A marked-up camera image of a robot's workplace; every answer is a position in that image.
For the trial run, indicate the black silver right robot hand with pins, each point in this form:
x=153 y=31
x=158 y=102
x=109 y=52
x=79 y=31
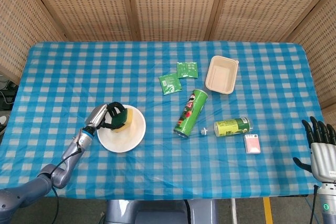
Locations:
x=324 y=158

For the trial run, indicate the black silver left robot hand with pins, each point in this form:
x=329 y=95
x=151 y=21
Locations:
x=95 y=117

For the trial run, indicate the green yellow sponge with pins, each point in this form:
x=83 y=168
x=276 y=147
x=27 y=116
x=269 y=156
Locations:
x=123 y=119

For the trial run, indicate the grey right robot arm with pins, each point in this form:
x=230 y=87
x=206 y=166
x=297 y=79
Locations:
x=328 y=203

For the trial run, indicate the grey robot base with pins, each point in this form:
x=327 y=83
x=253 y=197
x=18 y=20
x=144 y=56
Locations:
x=157 y=212

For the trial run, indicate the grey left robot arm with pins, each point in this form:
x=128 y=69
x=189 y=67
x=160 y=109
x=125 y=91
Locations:
x=31 y=187

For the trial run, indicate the white paper plate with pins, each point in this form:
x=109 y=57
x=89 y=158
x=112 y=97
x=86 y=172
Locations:
x=131 y=138

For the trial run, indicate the blue checkered tablecloth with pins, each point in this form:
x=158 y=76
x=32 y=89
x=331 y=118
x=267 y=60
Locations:
x=168 y=171

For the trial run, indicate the pink white card box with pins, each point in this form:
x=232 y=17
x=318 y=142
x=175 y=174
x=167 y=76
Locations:
x=252 y=144

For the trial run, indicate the yellow floor tape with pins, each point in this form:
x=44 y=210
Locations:
x=268 y=211

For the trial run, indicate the light green sachet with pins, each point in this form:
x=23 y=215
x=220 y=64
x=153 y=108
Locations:
x=170 y=83

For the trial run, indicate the grey white shoe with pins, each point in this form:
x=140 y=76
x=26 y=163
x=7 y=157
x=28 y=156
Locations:
x=3 y=123

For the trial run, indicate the green chips can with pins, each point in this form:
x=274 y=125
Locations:
x=190 y=115

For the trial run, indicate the green label plastic bottle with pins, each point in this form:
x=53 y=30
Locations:
x=232 y=127

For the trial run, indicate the dark green sachet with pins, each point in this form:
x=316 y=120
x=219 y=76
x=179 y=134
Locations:
x=187 y=69

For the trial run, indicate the bamboo screen panel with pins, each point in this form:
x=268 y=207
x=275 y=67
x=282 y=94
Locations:
x=173 y=6
x=262 y=6
x=323 y=51
x=21 y=24
x=86 y=6

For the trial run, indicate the beige food container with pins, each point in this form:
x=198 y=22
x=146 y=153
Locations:
x=221 y=75

